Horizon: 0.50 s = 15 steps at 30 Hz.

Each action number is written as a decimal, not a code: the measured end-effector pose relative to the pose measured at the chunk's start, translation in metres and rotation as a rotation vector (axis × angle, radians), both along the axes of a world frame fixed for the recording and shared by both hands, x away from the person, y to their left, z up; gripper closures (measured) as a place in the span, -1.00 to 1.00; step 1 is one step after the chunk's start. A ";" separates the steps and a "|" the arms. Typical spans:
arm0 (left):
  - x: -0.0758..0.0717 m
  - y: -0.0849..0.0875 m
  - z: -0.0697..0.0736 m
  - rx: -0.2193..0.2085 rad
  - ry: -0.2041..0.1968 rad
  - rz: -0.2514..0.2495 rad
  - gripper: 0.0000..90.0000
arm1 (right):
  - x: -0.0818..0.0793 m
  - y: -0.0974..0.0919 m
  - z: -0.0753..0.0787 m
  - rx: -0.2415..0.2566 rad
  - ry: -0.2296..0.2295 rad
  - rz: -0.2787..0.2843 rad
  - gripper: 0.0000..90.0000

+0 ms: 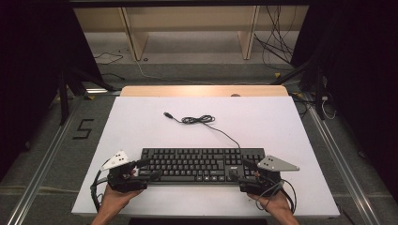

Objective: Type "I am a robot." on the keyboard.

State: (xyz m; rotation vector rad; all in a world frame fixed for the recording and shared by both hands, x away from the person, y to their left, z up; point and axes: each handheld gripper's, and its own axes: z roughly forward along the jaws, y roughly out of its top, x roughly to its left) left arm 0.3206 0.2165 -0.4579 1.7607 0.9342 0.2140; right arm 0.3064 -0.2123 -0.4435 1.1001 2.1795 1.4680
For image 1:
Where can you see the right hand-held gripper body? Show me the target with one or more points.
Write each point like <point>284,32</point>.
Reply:
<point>259,186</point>

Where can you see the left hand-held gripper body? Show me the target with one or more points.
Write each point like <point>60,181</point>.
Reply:
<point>125,182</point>

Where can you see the black computer keyboard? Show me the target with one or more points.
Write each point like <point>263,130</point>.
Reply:
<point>194,165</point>

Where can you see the person's left hand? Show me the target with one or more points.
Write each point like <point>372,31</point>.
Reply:
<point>117,198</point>

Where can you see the person's right hand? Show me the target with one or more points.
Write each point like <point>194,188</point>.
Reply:
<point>275,203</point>

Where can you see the white table cover board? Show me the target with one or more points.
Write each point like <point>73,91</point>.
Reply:
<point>256,125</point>

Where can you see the short aluminium bar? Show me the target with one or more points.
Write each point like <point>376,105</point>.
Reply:
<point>101,91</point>

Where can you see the light wooden table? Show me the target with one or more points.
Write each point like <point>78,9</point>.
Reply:
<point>203,91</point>

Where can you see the black metal tripod stand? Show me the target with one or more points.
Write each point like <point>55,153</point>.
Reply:
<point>67,93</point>
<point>317,93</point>

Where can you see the black curtain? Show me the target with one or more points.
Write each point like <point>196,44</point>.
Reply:
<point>31,78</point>
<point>359,78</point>

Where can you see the light wooden shelf unit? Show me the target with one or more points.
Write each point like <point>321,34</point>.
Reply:
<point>194,18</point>

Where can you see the aluminium floor rail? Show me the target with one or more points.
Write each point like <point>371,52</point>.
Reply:
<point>40,168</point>
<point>341,162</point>

